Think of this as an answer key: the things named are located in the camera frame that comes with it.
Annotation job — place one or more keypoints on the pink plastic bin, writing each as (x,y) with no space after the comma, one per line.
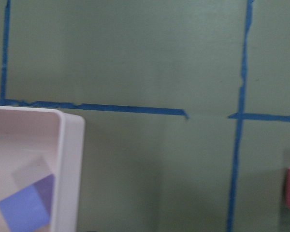
(38,142)

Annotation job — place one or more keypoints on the purple foam block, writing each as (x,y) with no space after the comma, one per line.
(29,209)

